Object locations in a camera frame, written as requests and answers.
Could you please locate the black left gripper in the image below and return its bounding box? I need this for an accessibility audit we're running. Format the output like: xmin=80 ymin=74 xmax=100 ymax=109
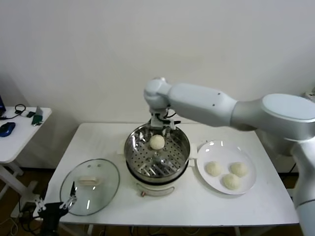
xmin=34 ymin=181 xmax=77 ymax=236

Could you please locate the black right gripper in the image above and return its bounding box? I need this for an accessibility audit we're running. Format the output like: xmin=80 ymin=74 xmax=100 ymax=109
xmin=145 ymin=119 xmax=180 ymax=143

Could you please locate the white steamed baozi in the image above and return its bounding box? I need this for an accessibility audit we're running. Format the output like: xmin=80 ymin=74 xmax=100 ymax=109
xmin=149 ymin=134 xmax=165 ymax=150
xmin=205 ymin=161 xmax=223 ymax=177
xmin=222 ymin=173 xmax=242 ymax=190
xmin=230 ymin=162 xmax=248 ymax=178

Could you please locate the round glass pot lid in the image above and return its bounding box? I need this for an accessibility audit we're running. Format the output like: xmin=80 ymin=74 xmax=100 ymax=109
xmin=60 ymin=158 xmax=121 ymax=217

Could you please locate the perforated steel steamer basket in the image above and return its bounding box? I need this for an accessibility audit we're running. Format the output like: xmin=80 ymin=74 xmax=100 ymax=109
xmin=124 ymin=122 xmax=190 ymax=178

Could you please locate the large white plate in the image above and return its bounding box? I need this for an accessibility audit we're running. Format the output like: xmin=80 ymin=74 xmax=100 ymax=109
xmin=196 ymin=140 xmax=257 ymax=196

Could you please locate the white side table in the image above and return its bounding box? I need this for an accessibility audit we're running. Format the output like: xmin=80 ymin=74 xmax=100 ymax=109
xmin=0 ymin=106 xmax=53 ymax=218

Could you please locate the green circuit board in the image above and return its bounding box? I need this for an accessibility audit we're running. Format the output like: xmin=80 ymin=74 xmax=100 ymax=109
xmin=31 ymin=114 xmax=43 ymax=127

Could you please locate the blue computer mouse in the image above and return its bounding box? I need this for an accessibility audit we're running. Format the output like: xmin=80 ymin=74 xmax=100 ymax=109
xmin=0 ymin=122 xmax=16 ymax=138

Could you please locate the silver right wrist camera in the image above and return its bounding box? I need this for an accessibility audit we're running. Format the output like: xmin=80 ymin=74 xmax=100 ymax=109
xmin=149 ymin=112 xmax=165 ymax=130

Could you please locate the floor cable bundle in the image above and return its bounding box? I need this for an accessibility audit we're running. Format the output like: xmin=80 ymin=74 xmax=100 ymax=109
xmin=0 ymin=206 xmax=45 ymax=236

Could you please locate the black power cable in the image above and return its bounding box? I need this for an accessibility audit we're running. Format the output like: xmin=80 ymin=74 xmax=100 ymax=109
xmin=287 ymin=161 xmax=300 ymax=174

